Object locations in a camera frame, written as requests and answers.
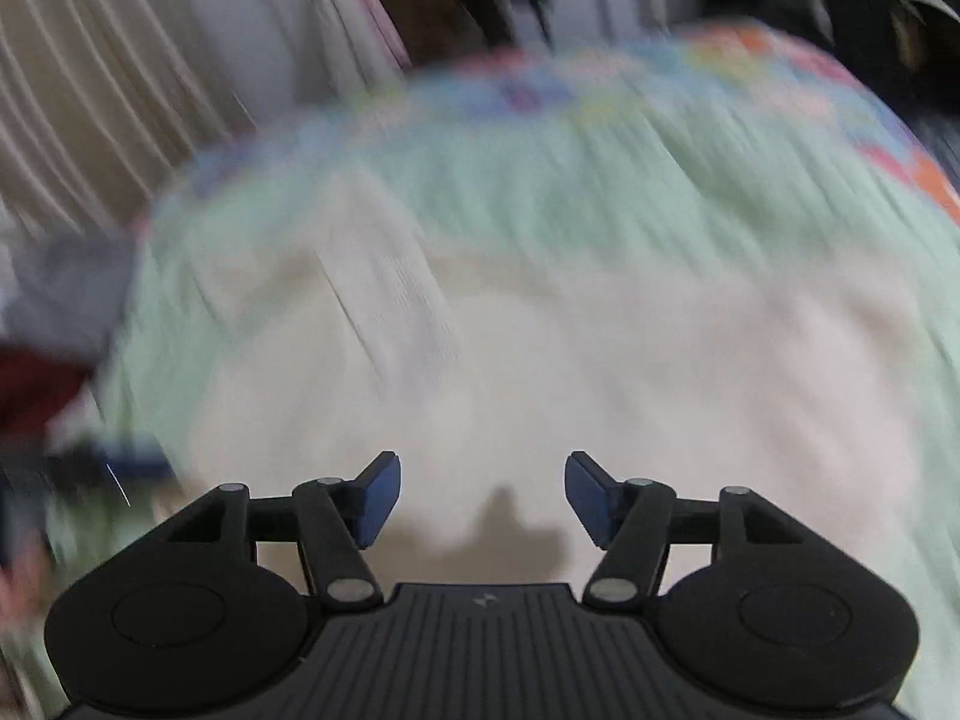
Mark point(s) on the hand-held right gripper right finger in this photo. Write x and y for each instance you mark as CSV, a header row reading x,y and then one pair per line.
x,y
589,499

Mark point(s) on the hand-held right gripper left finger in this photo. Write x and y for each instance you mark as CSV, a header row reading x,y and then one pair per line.
x,y
377,499

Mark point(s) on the cream white garment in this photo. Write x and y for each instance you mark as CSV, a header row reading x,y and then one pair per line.
x,y
570,382

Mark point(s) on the dark red cloth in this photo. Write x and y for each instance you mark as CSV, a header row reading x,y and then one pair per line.
x,y
37,390

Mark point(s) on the grey cloth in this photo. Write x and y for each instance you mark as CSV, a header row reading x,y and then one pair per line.
x,y
67,292

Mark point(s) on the light green bed sheet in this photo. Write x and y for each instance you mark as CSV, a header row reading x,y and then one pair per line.
x,y
600,180

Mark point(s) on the beige pleated curtain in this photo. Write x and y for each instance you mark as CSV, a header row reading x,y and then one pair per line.
x,y
97,97

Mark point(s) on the colourful patterned blanket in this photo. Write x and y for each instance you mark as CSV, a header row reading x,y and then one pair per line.
x,y
675,67

